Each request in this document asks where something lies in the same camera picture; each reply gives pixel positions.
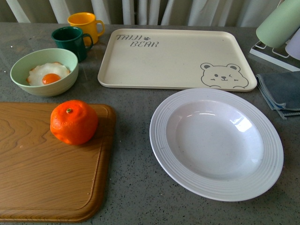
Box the light green bowl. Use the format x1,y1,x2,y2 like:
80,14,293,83
10,48,79,97

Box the dark green mug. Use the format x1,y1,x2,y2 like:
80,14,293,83
51,26,94,62

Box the wooden cutting board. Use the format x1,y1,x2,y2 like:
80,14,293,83
0,102,116,223

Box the white pleated curtain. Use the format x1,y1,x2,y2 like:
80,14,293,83
0,0,281,27

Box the light green cup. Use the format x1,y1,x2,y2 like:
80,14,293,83
256,0,300,48

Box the lilac cup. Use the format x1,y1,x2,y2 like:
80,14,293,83
285,29,300,60

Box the orange mandarin fruit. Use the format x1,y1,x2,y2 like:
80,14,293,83
50,100,98,145

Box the white ridged deep plate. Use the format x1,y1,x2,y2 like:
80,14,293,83
150,89,284,202

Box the cream bear serving tray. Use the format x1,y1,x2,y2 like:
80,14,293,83
98,29,257,91

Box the grey folded cloth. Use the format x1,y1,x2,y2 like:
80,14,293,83
255,71,300,120

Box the yellow mug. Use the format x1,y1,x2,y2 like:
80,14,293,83
67,12,105,44

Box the white wire cup rack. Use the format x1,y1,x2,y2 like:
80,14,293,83
249,41,300,72

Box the fake fried egg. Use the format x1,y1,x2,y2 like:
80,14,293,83
26,62,70,86

